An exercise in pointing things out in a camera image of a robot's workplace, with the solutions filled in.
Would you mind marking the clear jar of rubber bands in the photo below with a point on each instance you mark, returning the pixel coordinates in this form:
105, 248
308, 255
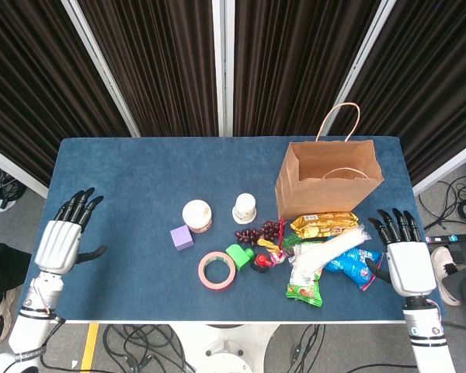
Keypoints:
196, 213

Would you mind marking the white partition frame rail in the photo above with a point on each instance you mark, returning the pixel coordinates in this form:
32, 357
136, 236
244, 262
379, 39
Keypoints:
446, 168
15, 173

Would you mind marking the brown paper bag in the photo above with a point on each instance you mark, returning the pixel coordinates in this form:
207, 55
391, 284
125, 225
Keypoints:
314, 198

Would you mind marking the blue snack packet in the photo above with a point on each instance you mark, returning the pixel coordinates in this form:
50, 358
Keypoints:
357, 268

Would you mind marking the green plastic block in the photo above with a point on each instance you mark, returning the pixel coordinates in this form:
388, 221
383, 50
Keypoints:
238, 256

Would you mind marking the clear pack of straws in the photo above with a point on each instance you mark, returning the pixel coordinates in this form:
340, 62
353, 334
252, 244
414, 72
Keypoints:
326, 252

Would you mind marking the gold snack package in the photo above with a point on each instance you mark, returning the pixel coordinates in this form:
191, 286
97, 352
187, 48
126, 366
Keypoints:
322, 225

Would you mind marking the green snack packet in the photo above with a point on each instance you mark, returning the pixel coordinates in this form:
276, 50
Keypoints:
304, 291

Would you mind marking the dark pleated curtain panel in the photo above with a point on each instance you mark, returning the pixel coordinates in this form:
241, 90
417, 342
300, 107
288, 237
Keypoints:
431, 77
23, 77
159, 58
287, 58

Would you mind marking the white paper scrap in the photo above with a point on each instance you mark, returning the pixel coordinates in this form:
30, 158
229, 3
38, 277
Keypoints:
4, 206

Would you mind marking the white paper cup stack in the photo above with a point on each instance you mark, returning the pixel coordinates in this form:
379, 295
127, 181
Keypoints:
244, 206

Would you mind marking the red tape roll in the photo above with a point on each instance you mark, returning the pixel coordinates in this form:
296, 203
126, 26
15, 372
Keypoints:
204, 276

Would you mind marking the white partition frame post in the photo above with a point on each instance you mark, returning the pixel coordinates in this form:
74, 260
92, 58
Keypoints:
103, 72
360, 58
217, 58

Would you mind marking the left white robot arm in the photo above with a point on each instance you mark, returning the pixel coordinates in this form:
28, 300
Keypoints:
29, 330

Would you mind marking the blue felt table cover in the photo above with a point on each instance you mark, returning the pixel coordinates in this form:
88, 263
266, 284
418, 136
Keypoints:
120, 194

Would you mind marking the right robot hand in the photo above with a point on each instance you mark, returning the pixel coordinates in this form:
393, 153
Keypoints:
409, 268

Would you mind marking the yellow floor tape strip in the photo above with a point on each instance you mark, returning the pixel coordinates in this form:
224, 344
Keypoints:
89, 349

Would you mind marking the purple grape bunch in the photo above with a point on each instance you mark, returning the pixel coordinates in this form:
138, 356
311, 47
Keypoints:
256, 233

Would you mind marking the purple cube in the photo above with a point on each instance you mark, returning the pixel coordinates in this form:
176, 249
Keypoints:
181, 238

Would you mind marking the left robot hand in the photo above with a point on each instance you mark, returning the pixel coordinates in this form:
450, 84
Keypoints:
58, 245

